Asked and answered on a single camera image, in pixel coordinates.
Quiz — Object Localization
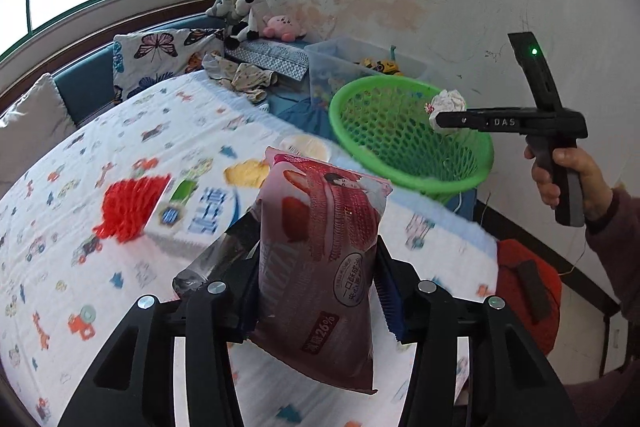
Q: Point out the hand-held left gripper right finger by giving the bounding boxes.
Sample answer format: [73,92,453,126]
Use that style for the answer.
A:
[372,239,571,427]

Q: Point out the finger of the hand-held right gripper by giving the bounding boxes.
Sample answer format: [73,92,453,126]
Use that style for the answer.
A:
[433,108,483,134]

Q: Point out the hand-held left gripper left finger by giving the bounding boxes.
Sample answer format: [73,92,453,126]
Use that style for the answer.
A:
[57,209,263,427]

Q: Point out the paper ball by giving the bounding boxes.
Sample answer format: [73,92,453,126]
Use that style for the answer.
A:
[424,88,469,136]

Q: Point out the green plastic basket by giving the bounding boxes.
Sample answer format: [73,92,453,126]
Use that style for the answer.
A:
[328,75,495,208]

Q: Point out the pink snack bag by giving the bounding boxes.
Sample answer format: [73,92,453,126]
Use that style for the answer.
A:
[248,146,394,397]

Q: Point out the person's right forearm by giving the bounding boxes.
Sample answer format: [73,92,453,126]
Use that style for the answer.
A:
[584,186,640,324]

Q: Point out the person's right hand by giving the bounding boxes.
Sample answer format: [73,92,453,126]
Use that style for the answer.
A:
[524,145,614,224]

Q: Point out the clear plastic wrapper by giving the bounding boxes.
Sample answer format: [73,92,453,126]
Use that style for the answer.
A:
[171,227,251,299]

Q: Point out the blue white packet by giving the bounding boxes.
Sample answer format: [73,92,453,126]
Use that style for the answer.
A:
[145,179,241,261]

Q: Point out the yellow toy vehicles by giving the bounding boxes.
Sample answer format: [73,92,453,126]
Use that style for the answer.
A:
[357,54,404,77]

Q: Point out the red stool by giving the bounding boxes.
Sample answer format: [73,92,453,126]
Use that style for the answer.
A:
[494,238,564,358]

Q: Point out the clear storage bin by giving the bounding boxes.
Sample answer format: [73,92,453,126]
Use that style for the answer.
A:
[304,37,430,108]

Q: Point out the black block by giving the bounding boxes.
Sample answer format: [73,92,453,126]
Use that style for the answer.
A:
[514,259,551,324]

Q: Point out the blue cloth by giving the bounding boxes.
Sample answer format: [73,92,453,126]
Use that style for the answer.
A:
[270,94,334,130]

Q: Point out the grey patterned cushion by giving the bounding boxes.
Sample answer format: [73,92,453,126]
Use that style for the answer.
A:
[224,40,311,82]

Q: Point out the pink plush toy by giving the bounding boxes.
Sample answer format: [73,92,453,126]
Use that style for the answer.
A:
[263,14,309,43]

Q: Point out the cream printed cloth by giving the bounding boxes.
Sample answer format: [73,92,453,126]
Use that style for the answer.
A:
[201,53,280,104]

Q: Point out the cow plush toy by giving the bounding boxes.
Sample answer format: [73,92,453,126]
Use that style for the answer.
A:
[223,0,271,51]

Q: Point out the large butterfly print pillow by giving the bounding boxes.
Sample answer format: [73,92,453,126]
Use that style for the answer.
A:
[112,27,226,106]

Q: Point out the person's dark clothing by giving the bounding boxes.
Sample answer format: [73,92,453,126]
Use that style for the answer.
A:
[564,364,640,427]

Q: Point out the blue sofa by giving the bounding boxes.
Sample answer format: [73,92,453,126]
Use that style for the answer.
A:
[0,17,227,124]

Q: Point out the grey plush toy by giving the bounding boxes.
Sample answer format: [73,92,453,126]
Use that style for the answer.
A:
[206,0,246,20]

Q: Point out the white pillow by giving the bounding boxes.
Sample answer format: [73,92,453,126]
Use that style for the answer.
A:
[0,73,77,148]

